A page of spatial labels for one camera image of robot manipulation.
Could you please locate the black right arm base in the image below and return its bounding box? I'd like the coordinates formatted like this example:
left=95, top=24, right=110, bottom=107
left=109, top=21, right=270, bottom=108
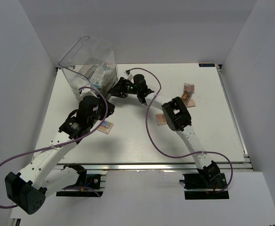
left=179, top=173, right=229, bottom=200

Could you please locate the black XDOF label sticker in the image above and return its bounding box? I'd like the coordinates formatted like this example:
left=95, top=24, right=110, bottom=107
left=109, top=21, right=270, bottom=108
left=198, top=63, right=215, bottom=67

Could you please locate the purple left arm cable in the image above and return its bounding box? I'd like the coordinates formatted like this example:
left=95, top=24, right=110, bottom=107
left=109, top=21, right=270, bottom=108
left=0, top=86, right=109, bottom=210

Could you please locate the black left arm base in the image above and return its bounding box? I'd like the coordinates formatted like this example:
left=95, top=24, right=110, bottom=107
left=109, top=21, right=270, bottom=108
left=56, top=164, right=106, bottom=198

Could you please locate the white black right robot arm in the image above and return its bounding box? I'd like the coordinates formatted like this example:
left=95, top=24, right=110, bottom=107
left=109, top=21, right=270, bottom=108
left=108, top=74, right=220, bottom=188

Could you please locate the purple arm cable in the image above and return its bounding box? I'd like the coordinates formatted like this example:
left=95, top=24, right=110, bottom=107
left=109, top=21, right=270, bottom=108
left=0, top=86, right=109, bottom=210
left=124, top=67, right=234, bottom=194

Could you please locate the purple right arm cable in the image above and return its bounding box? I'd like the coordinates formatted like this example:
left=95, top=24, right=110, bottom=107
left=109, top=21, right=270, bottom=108
left=124, top=67, right=234, bottom=194

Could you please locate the twelve-pan brown eyeshadow palette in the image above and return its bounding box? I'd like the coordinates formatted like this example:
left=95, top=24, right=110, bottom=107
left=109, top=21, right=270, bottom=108
left=181, top=91, right=193, bottom=106

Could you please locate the beige flat makeup box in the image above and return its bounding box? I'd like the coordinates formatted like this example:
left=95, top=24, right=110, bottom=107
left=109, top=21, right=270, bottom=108
left=186, top=99, right=196, bottom=108

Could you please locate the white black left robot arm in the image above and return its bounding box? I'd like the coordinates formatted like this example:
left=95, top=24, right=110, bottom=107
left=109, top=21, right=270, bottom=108
left=5, top=96, right=115, bottom=215

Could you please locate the colourful glitter eyeshadow palette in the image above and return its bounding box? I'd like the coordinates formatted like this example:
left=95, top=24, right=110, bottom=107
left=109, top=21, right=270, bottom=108
left=97, top=121, right=113, bottom=134

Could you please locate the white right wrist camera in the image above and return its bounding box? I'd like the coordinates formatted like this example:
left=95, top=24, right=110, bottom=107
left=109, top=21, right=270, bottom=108
left=124, top=70, right=133, bottom=81

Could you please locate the four-pan brown eyeshadow palette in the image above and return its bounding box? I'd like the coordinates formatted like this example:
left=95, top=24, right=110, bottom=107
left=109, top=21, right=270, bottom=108
left=155, top=113, right=167, bottom=125

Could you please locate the clear acrylic drawer organizer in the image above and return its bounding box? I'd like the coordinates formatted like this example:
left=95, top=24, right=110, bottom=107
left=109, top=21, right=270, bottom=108
left=58, top=35, right=119, bottom=101

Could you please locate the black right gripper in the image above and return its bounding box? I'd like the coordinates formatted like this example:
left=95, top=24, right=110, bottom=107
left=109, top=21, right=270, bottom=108
left=107, top=77, right=139, bottom=98

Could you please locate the white cotton pad pack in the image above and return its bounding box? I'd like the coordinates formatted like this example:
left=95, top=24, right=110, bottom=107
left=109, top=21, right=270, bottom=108
left=90, top=68, right=107, bottom=88
left=69, top=77, right=97, bottom=93

